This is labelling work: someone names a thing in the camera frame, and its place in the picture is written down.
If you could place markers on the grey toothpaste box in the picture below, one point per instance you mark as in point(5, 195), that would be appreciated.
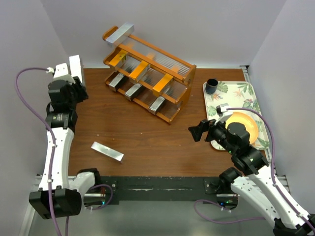
point(117, 35)

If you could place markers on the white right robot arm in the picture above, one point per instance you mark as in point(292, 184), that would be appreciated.
point(253, 178)

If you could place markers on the yellow round plate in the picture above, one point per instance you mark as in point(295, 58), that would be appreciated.
point(248, 122)

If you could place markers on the orange toothpaste box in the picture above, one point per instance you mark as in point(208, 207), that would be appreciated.
point(139, 72)
point(161, 84)
point(118, 60)

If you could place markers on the black toothpaste box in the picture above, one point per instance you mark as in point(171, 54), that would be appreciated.
point(134, 91)

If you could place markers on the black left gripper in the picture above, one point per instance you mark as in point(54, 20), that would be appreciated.
point(80, 88)

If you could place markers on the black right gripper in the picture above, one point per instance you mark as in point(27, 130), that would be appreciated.
point(206, 130)

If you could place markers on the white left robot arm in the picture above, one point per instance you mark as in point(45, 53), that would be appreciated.
point(55, 189)

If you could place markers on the dark blue cup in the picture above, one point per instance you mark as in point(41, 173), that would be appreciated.
point(211, 86)

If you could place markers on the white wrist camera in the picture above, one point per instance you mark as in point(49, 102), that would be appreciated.
point(61, 72)
point(224, 113)

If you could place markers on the orange wooden three-tier shelf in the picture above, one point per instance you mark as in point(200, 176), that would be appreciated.
point(176, 93)

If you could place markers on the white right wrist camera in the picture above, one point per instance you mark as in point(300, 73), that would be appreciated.
point(224, 113)

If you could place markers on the floral patterned serving tray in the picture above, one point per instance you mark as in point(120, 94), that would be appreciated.
point(237, 94)

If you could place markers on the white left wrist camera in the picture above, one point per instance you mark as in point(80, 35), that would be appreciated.
point(61, 72)

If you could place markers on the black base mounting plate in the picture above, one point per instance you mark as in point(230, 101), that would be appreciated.
point(161, 189)

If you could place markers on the aluminium frame rail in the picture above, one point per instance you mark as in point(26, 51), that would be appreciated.
point(29, 214)

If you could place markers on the chrome silver toothpaste box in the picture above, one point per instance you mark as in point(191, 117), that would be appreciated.
point(156, 105)

